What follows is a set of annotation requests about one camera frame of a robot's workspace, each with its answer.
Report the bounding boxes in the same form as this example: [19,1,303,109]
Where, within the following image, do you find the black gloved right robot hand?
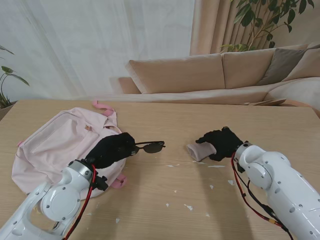
[195,126,248,162]

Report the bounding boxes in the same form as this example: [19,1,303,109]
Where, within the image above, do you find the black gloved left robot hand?
[84,132,137,170]

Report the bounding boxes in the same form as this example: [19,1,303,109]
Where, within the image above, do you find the pale pink glasses pouch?
[186,142,216,161]

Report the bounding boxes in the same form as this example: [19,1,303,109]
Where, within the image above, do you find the black sunglasses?
[129,140,167,156]

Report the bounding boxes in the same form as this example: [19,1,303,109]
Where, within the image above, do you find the pink fabric backpack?
[11,99,128,200]

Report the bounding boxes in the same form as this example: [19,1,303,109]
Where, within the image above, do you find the flat brown cardboard piece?
[243,99,287,107]

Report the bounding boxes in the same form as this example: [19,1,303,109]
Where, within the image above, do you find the beige sofa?
[117,43,320,116]

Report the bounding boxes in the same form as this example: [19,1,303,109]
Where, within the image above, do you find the white beanbag cushion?
[264,76,320,113]

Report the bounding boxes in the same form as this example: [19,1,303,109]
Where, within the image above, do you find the grey sofa cushion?
[257,47,308,86]

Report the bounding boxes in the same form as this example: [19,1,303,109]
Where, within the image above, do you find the white sheer curtain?
[0,0,196,101]

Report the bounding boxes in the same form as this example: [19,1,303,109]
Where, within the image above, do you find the beige pleated curtain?
[189,0,320,56]

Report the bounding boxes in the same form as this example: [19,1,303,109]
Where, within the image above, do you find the broad-leaved green plant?
[0,44,31,110]

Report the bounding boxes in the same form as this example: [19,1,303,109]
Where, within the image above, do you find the tall small-leaved green plant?
[219,0,316,53]

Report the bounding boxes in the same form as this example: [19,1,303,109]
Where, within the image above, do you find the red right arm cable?
[231,152,295,240]

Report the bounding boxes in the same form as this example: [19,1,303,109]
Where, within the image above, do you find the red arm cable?
[231,152,295,240]
[62,163,98,240]

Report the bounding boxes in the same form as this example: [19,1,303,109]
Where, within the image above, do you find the red left arm cable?
[62,163,98,240]

